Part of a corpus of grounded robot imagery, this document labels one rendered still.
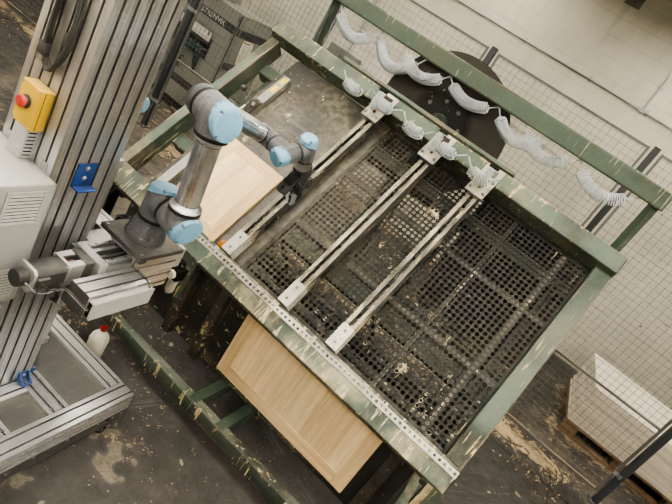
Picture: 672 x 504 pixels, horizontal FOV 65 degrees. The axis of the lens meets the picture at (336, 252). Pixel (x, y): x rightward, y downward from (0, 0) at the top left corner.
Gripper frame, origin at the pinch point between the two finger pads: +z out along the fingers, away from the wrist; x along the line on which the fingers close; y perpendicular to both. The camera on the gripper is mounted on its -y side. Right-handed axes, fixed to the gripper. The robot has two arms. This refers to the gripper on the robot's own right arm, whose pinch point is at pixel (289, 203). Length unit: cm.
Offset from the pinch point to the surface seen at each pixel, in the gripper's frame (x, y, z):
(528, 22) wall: 76, 535, 78
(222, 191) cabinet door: 44, 6, 32
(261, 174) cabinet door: 35.8, 24.5, 23.9
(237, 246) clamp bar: 13.3, -12.4, 32.4
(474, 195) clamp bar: -54, 72, -7
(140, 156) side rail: 92, -6, 38
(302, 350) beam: -43, -26, 39
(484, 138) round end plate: -33, 124, -4
